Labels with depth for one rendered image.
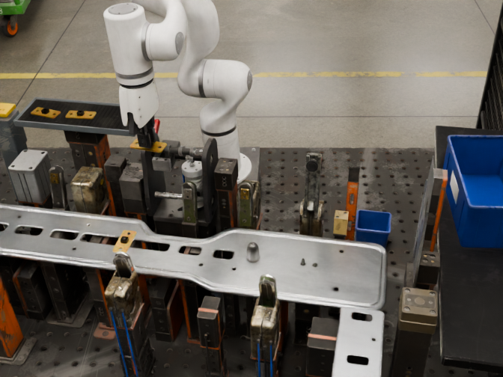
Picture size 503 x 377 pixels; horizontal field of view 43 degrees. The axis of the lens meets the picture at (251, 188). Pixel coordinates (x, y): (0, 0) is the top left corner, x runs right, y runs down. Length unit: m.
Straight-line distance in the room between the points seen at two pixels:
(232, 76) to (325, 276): 0.71
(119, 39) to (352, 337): 0.81
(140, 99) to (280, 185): 1.00
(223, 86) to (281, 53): 2.87
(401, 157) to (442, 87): 2.01
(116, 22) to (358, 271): 0.80
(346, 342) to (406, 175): 1.10
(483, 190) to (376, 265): 0.40
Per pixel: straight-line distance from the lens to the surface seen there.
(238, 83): 1.97
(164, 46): 1.36
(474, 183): 1.87
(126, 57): 1.40
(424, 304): 1.47
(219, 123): 2.06
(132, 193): 1.81
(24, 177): 1.88
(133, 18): 1.37
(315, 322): 1.51
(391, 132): 3.96
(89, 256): 1.70
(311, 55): 4.80
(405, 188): 2.36
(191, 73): 1.99
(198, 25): 1.86
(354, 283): 1.57
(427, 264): 1.53
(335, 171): 2.41
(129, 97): 1.44
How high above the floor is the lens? 2.13
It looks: 38 degrees down
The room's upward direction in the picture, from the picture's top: 2 degrees counter-clockwise
